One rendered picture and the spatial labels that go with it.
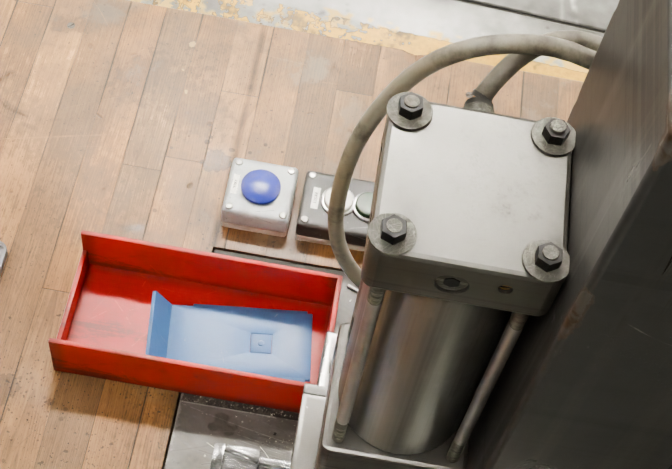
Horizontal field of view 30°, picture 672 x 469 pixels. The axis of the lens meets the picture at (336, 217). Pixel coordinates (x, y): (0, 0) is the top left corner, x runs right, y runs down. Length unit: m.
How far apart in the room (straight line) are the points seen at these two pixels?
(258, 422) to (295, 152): 0.31
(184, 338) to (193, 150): 0.22
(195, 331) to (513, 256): 0.67
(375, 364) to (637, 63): 0.25
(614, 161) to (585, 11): 2.28
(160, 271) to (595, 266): 0.76
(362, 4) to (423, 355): 2.07
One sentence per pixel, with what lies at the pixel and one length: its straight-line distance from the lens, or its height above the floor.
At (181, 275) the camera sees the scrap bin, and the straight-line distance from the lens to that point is 1.23.
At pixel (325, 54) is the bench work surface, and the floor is 0.90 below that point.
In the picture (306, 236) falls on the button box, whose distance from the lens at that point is 1.26.
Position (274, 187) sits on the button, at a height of 0.94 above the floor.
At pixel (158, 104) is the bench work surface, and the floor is 0.90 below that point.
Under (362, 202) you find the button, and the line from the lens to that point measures 1.25.
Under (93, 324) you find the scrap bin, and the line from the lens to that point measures 1.22.
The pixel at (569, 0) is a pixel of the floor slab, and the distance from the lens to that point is 2.80.
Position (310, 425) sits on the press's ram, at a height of 1.18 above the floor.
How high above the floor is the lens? 1.98
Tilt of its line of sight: 57 degrees down
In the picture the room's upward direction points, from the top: 11 degrees clockwise
